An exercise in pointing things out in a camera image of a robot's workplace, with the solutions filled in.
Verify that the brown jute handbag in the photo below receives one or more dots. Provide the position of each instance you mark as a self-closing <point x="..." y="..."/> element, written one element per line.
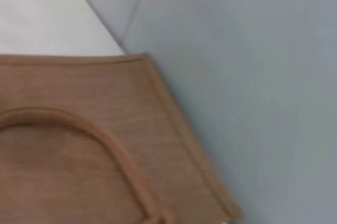
<point x="92" y="142"/>

